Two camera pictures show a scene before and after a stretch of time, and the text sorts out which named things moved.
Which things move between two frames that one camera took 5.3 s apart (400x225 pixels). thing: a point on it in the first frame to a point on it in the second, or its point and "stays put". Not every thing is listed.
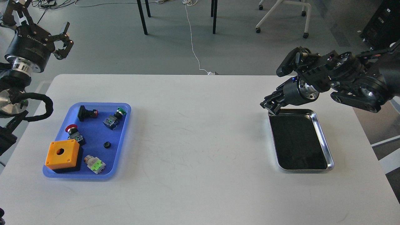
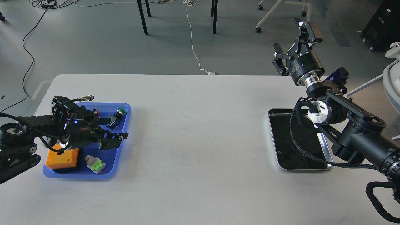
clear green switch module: (94, 164) stays put
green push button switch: (111, 122) stays put
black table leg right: (215, 11) stays put
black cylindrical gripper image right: (294, 92) to (307, 69)
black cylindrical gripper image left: (32, 45) to (82, 135)
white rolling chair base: (306, 34) stays put
